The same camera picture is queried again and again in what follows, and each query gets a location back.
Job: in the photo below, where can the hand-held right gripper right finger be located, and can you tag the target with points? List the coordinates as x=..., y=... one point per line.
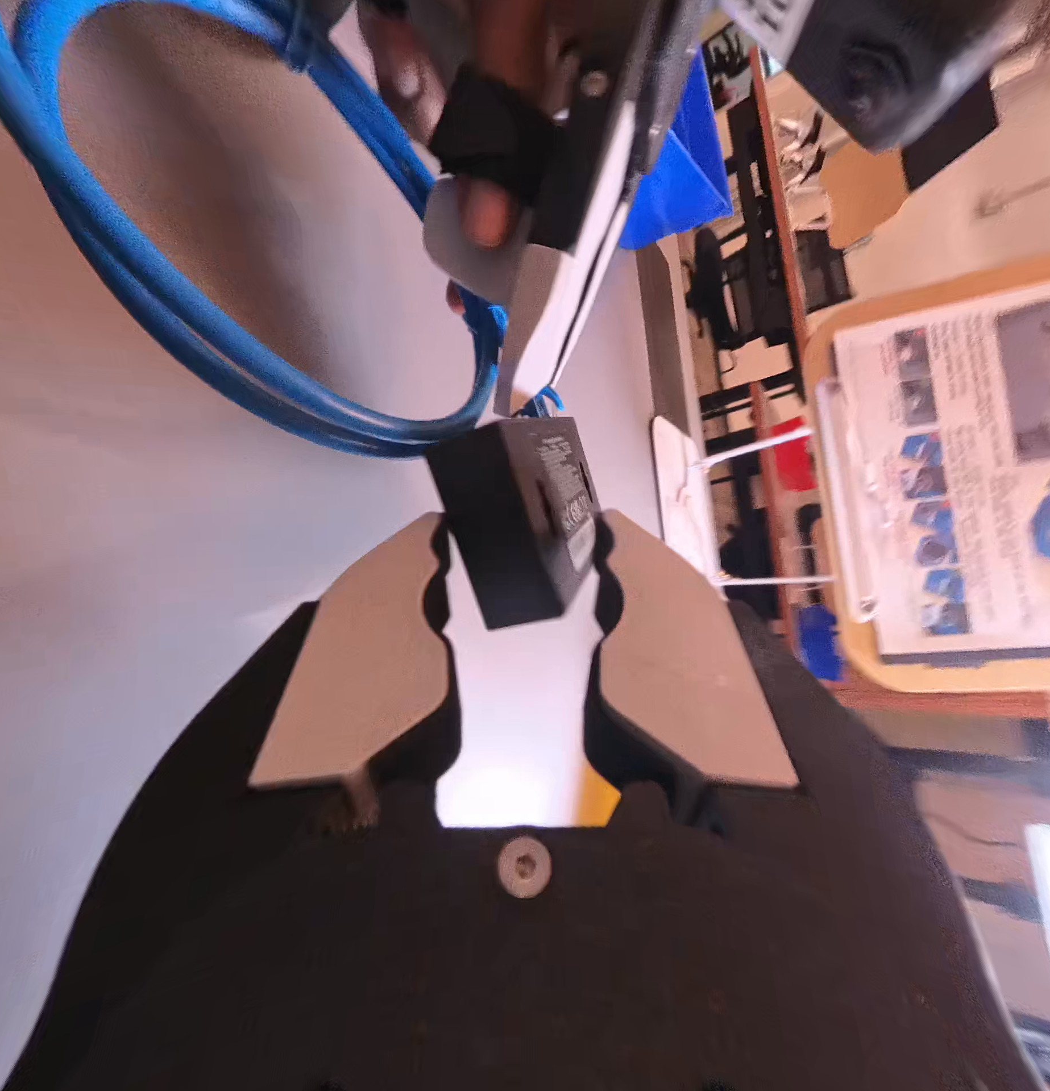
x=687, y=665

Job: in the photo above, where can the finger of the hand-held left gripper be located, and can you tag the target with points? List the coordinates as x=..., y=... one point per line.
x=542, y=315

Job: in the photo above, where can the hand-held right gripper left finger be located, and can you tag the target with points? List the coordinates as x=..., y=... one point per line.
x=363, y=648

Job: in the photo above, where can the black network adapter box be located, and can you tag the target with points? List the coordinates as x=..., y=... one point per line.
x=508, y=545

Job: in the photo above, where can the person's left hand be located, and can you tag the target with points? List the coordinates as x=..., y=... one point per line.
x=405, y=60

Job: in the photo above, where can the small blue object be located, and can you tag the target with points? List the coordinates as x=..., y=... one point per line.
x=819, y=643

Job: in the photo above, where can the blue plastic bin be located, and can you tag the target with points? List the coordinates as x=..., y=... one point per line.
x=678, y=187

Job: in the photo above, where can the black office chair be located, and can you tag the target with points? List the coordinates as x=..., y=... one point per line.
x=746, y=264

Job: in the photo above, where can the red object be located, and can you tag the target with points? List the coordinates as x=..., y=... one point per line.
x=795, y=460

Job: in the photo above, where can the printed sheet in clear stand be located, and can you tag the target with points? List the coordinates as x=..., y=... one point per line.
x=960, y=477

